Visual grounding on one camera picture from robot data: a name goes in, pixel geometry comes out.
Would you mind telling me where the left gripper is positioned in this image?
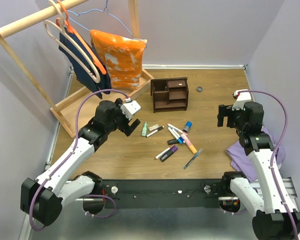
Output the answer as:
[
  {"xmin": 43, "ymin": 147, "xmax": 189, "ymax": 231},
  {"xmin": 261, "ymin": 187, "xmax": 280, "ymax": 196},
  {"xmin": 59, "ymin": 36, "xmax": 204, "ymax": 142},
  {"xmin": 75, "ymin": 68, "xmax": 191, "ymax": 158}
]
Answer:
[{"xmin": 106, "ymin": 98, "xmax": 141, "ymax": 136}]

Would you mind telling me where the black white marker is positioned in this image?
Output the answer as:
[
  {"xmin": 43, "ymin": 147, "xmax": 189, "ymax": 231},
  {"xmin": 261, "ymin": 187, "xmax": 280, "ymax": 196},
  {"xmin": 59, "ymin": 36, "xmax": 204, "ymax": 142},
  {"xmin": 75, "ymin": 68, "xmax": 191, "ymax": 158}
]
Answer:
[{"xmin": 146, "ymin": 126, "xmax": 164, "ymax": 138}]

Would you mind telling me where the white brown marker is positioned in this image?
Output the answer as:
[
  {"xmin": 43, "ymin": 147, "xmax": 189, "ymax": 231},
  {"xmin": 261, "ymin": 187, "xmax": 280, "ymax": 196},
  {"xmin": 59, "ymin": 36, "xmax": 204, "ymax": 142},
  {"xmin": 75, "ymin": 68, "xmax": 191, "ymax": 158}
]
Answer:
[{"xmin": 154, "ymin": 147, "xmax": 171, "ymax": 160}]

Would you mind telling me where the clear blue pen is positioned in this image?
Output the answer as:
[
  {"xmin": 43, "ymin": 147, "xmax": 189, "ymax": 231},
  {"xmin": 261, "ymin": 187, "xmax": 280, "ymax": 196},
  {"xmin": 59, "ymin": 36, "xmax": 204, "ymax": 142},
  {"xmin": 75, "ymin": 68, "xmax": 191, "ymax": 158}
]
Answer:
[{"xmin": 183, "ymin": 148, "xmax": 204, "ymax": 170}]

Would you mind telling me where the orange pink highlighter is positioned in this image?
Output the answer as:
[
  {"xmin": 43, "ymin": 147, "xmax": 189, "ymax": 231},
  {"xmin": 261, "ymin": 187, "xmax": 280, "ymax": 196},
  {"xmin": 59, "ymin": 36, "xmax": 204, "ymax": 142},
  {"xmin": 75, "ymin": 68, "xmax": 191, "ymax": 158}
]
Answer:
[{"xmin": 180, "ymin": 133, "xmax": 198, "ymax": 154}]

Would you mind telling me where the purple black highlighter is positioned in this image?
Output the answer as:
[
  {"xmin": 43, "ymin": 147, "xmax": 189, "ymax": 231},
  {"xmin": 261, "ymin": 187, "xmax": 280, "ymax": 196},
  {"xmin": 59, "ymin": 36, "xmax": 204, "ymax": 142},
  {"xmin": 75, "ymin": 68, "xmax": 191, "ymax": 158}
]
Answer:
[{"xmin": 159, "ymin": 145, "xmax": 179, "ymax": 162}]

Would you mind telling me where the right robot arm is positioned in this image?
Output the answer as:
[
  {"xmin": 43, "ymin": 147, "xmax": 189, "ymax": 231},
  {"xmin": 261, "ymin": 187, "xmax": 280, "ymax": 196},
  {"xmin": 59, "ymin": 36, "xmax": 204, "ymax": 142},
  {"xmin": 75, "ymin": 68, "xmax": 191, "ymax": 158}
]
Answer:
[{"xmin": 217, "ymin": 101, "xmax": 300, "ymax": 240}]

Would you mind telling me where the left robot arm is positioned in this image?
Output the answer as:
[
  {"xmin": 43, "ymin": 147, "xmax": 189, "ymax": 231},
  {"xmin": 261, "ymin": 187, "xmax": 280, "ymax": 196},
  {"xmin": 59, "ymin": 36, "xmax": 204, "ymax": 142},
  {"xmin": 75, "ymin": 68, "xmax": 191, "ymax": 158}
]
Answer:
[{"xmin": 20, "ymin": 98, "xmax": 141, "ymax": 231}]

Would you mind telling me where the green correction tape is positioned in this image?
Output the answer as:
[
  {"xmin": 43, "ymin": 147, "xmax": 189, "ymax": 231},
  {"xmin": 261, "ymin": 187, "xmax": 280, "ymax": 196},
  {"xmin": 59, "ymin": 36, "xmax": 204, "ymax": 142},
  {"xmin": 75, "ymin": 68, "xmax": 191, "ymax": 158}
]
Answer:
[{"xmin": 141, "ymin": 122, "xmax": 148, "ymax": 137}]

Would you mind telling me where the white eraser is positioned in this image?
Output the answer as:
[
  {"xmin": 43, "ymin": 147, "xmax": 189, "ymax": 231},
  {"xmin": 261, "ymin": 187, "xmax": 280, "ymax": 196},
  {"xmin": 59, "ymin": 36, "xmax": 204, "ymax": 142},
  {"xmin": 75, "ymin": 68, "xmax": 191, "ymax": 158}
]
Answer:
[{"xmin": 148, "ymin": 124, "xmax": 159, "ymax": 131}]

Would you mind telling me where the blue grey glue stick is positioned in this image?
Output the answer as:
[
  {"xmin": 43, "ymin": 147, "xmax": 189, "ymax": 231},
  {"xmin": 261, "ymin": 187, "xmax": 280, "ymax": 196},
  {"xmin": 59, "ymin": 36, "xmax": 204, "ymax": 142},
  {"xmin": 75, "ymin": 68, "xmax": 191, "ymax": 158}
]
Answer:
[{"xmin": 182, "ymin": 121, "xmax": 192, "ymax": 133}]

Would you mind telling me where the grey round cap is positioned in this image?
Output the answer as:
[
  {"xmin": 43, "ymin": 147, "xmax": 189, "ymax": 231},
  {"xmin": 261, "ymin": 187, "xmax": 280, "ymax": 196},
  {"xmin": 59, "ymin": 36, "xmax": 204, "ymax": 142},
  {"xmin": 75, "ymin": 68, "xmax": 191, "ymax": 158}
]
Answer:
[{"xmin": 196, "ymin": 86, "xmax": 203, "ymax": 92}]

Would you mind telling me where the white pink marker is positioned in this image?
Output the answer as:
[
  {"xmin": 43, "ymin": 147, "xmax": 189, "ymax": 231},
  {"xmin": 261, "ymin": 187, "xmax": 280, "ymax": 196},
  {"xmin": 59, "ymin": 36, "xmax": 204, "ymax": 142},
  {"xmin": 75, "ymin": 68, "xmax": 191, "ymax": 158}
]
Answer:
[{"xmin": 167, "ymin": 123, "xmax": 188, "ymax": 136}]

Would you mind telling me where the white blue marker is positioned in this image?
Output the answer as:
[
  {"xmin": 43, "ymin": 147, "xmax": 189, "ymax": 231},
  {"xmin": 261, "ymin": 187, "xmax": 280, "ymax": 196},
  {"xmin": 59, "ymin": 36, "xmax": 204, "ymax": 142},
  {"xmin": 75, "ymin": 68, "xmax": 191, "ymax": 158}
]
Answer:
[{"xmin": 167, "ymin": 127, "xmax": 183, "ymax": 144}]

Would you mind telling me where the white dark-blue marker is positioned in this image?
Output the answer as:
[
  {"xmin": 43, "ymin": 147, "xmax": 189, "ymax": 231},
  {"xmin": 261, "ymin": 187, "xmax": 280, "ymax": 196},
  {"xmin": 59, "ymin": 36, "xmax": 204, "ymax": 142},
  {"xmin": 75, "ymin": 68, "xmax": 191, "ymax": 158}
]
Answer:
[{"xmin": 172, "ymin": 128, "xmax": 186, "ymax": 144}]

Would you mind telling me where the brown wooden desk organizer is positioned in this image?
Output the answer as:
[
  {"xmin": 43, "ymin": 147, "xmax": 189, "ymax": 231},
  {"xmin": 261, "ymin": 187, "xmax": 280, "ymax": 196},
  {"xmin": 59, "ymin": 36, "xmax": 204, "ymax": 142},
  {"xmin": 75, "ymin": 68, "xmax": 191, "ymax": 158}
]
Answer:
[{"xmin": 150, "ymin": 77, "xmax": 189, "ymax": 113}]

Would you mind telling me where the purple cloth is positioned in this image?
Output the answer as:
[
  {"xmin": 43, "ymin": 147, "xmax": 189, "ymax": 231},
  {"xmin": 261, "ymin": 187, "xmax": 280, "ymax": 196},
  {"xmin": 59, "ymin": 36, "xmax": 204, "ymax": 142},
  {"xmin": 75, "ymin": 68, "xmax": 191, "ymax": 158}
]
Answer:
[{"xmin": 226, "ymin": 126, "xmax": 286, "ymax": 183}]

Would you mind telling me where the navy blue garment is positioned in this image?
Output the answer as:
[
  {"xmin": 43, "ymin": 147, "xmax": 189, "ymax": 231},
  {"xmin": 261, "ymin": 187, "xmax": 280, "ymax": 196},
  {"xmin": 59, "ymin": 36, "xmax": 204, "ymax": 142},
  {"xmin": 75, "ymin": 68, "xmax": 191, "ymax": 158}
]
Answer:
[{"xmin": 58, "ymin": 26, "xmax": 112, "ymax": 95}]

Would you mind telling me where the orange hanger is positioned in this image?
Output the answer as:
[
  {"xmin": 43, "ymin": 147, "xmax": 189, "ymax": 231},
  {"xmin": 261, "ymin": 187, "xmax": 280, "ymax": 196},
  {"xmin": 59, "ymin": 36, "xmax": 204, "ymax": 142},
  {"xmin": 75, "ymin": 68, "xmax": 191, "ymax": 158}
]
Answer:
[{"xmin": 57, "ymin": 0, "xmax": 107, "ymax": 75}]

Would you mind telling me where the orange patterned garment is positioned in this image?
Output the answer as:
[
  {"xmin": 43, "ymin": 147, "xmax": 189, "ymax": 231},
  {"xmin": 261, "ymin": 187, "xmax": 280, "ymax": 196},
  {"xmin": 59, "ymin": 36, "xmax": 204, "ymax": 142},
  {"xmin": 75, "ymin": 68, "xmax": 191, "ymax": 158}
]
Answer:
[{"xmin": 90, "ymin": 29, "xmax": 148, "ymax": 90}]

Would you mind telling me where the beige hanger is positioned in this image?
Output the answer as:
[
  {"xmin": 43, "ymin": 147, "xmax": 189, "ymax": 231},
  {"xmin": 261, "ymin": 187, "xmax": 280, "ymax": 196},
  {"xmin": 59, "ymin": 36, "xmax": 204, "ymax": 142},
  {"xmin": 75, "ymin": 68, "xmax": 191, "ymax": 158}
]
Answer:
[{"xmin": 43, "ymin": 0, "xmax": 101, "ymax": 84}]

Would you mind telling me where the wooden clothes rack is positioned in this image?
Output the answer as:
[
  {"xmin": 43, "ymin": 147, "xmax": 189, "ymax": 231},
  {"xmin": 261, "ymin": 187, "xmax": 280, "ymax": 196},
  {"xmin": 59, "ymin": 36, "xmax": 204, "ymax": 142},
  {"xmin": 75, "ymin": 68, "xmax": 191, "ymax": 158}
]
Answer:
[{"xmin": 0, "ymin": 0, "xmax": 154, "ymax": 138}]

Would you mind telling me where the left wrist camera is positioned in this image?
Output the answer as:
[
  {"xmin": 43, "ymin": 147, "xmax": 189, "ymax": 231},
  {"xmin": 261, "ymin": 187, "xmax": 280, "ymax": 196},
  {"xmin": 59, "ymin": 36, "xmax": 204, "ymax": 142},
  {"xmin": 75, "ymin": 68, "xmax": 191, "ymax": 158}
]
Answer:
[{"xmin": 120, "ymin": 98, "xmax": 141, "ymax": 120}]

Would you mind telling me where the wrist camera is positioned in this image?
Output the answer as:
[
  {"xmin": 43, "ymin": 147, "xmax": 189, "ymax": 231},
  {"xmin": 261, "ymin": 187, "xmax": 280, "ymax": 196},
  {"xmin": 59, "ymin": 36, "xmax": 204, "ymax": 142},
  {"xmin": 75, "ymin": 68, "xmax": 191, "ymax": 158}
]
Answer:
[
  {"xmin": 120, "ymin": 98, "xmax": 141, "ymax": 120},
  {"xmin": 232, "ymin": 89, "xmax": 252, "ymax": 111}
]

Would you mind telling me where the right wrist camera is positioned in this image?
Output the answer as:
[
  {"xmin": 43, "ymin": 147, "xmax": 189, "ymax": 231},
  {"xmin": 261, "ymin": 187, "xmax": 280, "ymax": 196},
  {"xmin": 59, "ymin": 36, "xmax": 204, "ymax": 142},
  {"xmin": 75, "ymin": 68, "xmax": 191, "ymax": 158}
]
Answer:
[{"xmin": 232, "ymin": 89, "xmax": 252, "ymax": 111}]

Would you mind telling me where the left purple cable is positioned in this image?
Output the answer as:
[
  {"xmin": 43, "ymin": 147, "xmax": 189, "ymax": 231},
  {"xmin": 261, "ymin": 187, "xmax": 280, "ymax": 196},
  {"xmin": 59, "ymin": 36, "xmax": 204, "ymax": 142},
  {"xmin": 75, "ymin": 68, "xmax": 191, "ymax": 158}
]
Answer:
[{"xmin": 28, "ymin": 89, "xmax": 130, "ymax": 232}]

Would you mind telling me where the purple cable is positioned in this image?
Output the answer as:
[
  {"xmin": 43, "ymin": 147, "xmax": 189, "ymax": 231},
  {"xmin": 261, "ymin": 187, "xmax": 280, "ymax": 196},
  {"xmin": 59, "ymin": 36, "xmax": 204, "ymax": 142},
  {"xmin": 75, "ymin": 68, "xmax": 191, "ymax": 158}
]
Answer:
[
  {"xmin": 28, "ymin": 89, "xmax": 130, "ymax": 232},
  {"xmin": 244, "ymin": 90, "xmax": 300, "ymax": 240}
]

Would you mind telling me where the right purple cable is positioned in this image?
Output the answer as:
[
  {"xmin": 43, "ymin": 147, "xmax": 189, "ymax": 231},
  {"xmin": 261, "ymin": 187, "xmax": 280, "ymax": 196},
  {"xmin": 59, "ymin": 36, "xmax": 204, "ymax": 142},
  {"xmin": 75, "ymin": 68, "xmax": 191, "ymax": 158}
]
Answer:
[{"xmin": 244, "ymin": 90, "xmax": 300, "ymax": 240}]

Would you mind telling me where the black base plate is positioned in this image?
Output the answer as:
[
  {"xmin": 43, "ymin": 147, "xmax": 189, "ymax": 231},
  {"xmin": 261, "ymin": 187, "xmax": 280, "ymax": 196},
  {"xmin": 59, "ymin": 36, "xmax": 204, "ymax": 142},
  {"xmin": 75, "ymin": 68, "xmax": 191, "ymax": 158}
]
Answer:
[{"xmin": 91, "ymin": 178, "xmax": 240, "ymax": 209}]

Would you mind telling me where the blue wire hanger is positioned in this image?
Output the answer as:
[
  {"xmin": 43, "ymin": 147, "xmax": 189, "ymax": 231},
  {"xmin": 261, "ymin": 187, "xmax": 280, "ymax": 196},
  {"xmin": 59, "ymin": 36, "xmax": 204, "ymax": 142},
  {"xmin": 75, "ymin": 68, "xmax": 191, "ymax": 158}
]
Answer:
[{"xmin": 66, "ymin": 0, "xmax": 148, "ymax": 48}]

